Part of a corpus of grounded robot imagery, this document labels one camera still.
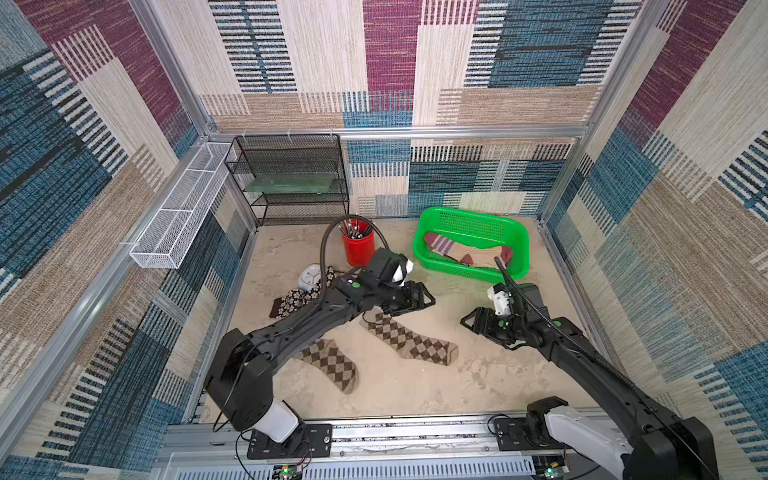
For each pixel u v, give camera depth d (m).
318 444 0.73
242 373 0.42
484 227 1.17
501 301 0.76
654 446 0.39
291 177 1.05
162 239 0.91
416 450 0.73
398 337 0.90
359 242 0.99
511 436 0.73
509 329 0.69
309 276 1.01
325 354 0.87
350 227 0.98
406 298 0.69
